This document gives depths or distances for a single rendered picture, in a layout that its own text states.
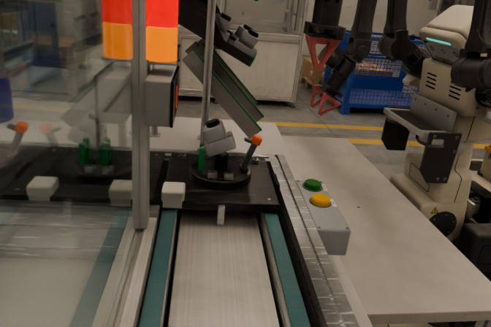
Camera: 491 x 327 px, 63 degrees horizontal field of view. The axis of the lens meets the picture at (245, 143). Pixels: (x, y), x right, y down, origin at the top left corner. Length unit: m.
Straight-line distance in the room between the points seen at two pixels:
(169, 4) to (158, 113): 0.16
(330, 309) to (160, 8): 0.49
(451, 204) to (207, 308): 0.96
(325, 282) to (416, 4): 10.19
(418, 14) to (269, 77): 6.32
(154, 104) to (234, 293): 0.33
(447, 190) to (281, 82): 3.88
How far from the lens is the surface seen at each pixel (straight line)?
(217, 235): 0.81
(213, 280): 0.71
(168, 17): 0.61
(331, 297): 0.66
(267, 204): 0.82
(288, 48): 5.02
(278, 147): 1.42
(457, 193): 1.42
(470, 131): 1.38
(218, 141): 0.86
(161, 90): 0.59
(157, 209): 0.80
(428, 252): 1.02
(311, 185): 0.92
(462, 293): 0.94
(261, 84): 5.04
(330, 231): 0.80
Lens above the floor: 1.38
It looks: 21 degrees down
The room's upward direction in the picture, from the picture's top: 6 degrees clockwise
